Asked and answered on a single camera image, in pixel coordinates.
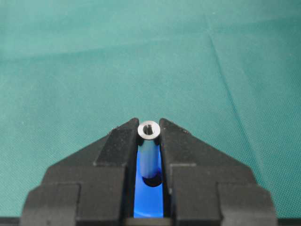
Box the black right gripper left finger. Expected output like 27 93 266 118
20 118 139 226

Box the small silver metal shaft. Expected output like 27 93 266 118
137 121 160 179

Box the green table cloth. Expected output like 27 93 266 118
0 0 301 218

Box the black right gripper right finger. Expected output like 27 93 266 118
159 118 277 226

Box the blue plastic gear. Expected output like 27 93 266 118
134 151 164 218

